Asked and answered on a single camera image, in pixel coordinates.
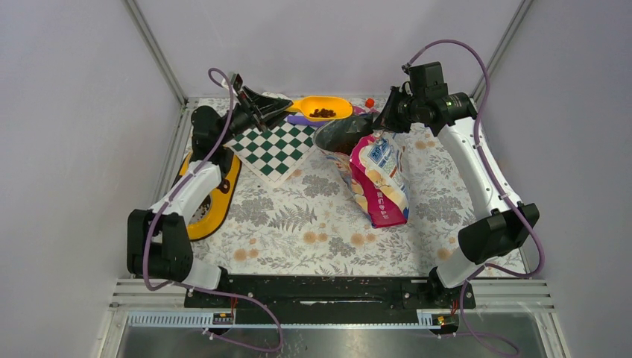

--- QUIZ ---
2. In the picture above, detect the cat food bag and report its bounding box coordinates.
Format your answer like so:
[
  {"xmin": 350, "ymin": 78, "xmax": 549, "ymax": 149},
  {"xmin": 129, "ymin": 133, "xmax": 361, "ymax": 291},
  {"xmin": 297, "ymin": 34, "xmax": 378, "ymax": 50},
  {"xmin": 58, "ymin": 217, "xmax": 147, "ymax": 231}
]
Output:
[{"xmin": 313, "ymin": 113, "xmax": 410, "ymax": 228}]

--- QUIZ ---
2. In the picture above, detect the floral tablecloth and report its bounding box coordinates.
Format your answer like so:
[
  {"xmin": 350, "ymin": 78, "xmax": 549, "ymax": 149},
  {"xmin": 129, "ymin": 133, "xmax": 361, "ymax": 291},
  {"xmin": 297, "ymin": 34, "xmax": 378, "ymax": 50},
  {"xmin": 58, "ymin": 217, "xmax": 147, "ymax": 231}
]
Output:
[{"xmin": 192, "ymin": 126, "xmax": 475, "ymax": 276}]

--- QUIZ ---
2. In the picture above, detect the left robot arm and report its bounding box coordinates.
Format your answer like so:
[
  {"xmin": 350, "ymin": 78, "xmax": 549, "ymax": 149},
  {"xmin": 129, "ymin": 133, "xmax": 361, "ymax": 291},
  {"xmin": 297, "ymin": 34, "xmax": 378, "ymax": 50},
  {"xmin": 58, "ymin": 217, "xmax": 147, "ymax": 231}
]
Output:
[{"xmin": 127, "ymin": 87, "xmax": 293, "ymax": 307}]

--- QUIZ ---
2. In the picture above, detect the purple plastic cylinder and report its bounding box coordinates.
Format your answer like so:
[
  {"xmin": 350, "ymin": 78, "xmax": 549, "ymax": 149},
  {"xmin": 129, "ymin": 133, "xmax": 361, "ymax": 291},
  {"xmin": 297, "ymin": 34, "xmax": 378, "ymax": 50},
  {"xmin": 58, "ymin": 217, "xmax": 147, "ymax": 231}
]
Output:
[{"xmin": 286, "ymin": 115, "xmax": 325, "ymax": 128}]

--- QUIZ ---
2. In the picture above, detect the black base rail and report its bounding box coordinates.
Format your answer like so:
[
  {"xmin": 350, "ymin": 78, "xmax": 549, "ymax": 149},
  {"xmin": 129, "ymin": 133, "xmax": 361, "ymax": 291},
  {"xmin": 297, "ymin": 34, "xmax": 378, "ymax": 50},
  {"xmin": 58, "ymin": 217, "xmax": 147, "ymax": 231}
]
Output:
[{"xmin": 184, "ymin": 274, "xmax": 476, "ymax": 325}]

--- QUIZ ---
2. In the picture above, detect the yellow plastic scoop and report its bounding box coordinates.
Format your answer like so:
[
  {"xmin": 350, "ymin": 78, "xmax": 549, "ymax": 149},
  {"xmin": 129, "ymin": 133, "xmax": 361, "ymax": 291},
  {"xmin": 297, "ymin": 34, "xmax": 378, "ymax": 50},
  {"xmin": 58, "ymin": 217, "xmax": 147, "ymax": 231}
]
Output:
[{"xmin": 286, "ymin": 95, "xmax": 353, "ymax": 122}]

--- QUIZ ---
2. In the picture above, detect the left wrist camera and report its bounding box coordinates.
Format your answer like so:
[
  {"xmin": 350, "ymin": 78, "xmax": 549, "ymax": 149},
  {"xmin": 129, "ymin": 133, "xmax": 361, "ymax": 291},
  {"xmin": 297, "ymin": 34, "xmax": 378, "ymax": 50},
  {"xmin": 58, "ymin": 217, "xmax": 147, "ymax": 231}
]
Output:
[{"xmin": 230, "ymin": 73, "xmax": 243, "ymax": 95}]

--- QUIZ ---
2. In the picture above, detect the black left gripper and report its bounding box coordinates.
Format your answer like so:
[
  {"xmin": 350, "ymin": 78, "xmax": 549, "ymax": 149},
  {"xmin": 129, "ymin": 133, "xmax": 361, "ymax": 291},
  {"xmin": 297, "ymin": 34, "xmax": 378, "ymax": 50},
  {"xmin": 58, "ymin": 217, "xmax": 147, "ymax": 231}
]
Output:
[{"xmin": 218, "ymin": 86, "xmax": 294, "ymax": 145}]

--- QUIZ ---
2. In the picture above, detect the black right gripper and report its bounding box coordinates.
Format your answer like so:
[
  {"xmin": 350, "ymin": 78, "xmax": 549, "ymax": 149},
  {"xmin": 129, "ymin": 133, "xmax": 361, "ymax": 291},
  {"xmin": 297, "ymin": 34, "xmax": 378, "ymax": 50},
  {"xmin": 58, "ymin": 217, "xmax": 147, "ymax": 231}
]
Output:
[{"xmin": 371, "ymin": 85, "xmax": 425, "ymax": 134}]

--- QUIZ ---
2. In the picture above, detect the yellow double pet bowl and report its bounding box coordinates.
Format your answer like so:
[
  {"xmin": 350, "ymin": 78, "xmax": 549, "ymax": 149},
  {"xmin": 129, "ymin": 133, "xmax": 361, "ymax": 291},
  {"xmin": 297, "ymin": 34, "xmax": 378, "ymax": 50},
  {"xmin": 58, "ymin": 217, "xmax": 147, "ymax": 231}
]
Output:
[{"xmin": 187, "ymin": 146, "xmax": 242, "ymax": 242}]

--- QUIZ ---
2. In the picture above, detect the green white checkered board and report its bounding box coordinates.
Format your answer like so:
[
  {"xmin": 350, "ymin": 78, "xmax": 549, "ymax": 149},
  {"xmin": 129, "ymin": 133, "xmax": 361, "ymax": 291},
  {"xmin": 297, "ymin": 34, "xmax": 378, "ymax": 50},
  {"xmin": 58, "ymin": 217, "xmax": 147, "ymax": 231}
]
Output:
[{"xmin": 227, "ymin": 119, "xmax": 315, "ymax": 188}]

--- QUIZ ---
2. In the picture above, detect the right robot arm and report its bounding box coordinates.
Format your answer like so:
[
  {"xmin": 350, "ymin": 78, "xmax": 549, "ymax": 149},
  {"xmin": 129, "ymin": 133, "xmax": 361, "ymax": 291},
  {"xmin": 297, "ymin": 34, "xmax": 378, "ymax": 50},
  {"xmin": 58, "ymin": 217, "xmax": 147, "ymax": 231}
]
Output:
[{"xmin": 373, "ymin": 62, "xmax": 540, "ymax": 307}]

